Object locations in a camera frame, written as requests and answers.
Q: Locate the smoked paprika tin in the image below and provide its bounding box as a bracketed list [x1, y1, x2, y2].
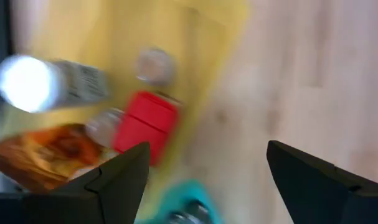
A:
[112, 90, 181, 166]

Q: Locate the yellow translucent plastic bin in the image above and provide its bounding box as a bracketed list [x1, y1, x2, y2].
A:
[0, 0, 250, 218]

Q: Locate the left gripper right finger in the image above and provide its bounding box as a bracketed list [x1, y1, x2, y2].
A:
[266, 139, 378, 224]

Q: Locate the jar with brown lid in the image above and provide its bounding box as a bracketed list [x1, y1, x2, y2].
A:
[135, 47, 177, 86]

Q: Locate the teal-handled silver spoon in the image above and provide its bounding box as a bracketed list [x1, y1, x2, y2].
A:
[169, 200, 212, 224]

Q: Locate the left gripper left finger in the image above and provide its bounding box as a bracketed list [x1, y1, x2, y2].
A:
[0, 141, 151, 224]

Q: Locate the tall white-label spice jar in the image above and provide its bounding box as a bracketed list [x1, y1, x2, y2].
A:
[0, 54, 110, 113]

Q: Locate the orange taco seasoning packet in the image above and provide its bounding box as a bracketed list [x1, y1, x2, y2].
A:
[0, 123, 110, 192]

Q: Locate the green translucent plastic bin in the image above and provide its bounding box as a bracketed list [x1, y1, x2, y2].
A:
[135, 179, 224, 224]

